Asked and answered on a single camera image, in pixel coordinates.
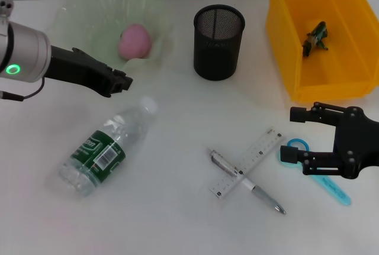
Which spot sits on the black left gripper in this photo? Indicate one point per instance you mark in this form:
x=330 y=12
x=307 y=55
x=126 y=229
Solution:
x=77 y=70

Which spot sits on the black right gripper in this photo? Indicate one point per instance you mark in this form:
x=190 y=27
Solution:
x=359 y=142

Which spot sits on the pink peach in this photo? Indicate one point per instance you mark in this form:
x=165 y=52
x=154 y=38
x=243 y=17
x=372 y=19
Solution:
x=134 y=42

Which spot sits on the light blue scissors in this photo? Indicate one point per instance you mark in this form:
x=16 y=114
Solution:
x=337 y=193

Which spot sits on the clear green-label water bottle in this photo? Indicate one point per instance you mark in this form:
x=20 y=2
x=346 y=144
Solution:
x=100 y=151

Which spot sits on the green plastic wrapper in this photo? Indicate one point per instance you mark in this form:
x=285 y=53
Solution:
x=315 y=37

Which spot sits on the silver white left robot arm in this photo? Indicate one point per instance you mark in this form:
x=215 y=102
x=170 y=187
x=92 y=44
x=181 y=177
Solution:
x=26 y=54

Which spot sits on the translucent green plastic fruit plate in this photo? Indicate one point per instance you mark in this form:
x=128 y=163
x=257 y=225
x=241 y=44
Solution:
x=97 y=15

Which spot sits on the clear plastic ruler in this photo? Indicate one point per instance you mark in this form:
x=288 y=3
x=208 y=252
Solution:
x=251 y=160

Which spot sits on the silver clear ballpoint pen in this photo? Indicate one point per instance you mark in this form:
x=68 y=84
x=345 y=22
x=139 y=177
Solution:
x=262 y=194

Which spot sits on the black mesh pen holder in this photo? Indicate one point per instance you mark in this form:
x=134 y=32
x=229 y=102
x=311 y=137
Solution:
x=217 y=51

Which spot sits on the yellow plastic bin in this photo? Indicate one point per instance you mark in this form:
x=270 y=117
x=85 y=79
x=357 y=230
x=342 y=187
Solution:
x=340 y=65

